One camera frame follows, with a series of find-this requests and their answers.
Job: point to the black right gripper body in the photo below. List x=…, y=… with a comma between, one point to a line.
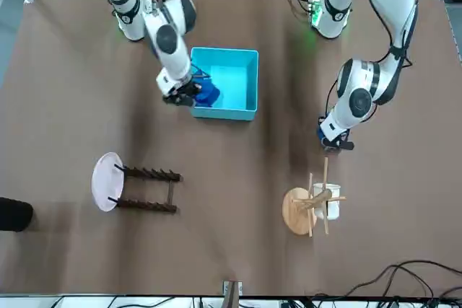
x=189, y=92

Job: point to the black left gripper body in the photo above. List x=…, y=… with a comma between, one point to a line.
x=334, y=144

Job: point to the round white plate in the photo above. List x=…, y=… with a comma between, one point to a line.
x=106, y=181

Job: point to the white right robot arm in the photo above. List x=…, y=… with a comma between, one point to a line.
x=169, y=44

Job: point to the cyan plastic box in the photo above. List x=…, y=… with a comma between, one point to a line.
x=234, y=113

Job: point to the dark wooden dish rack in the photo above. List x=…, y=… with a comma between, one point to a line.
x=151, y=174

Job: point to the light wooden mug stand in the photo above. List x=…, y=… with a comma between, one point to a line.
x=296, y=214

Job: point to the small green circuit board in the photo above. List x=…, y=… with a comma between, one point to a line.
x=314, y=6

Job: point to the black round object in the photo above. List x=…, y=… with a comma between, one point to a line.
x=14, y=214

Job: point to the aluminium camera post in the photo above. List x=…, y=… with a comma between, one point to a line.
x=232, y=293

